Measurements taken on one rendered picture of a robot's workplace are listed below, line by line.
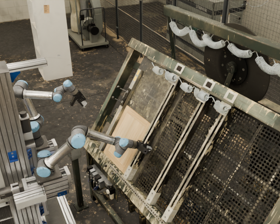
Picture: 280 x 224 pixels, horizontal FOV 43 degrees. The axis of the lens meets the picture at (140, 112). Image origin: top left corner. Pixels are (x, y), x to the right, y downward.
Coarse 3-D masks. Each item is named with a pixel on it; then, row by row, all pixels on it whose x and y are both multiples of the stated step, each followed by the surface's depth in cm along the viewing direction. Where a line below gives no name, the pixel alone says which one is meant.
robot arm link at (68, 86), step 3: (66, 81) 344; (69, 81) 343; (66, 84) 341; (69, 84) 342; (72, 84) 346; (66, 87) 343; (69, 87) 343; (72, 87) 345; (66, 90) 346; (69, 90) 346; (72, 90) 346
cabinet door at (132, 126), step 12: (120, 120) 369; (132, 120) 356; (144, 120) 344; (120, 132) 365; (132, 132) 352; (144, 132) 340; (108, 144) 374; (108, 156) 369; (132, 156) 344; (120, 168) 353
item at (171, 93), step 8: (176, 64) 318; (168, 72) 306; (168, 80) 320; (176, 80) 314; (176, 88) 320; (168, 96) 321; (168, 104) 323; (160, 112) 324; (152, 120) 329; (160, 120) 327; (152, 128) 326; (144, 136) 331; (152, 136) 330; (136, 152) 334; (136, 160) 332; (128, 168) 337; (136, 168) 337; (128, 176) 336
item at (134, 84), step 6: (138, 78) 363; (132, 84) 364; (132, 90) 366; (126, 102) 368; (120, 108) 370; (120, 114) 371; (114, 120) 372; (114, 126) 374; (108, 132) 375; (102, 144) 378; (102, 150) 379
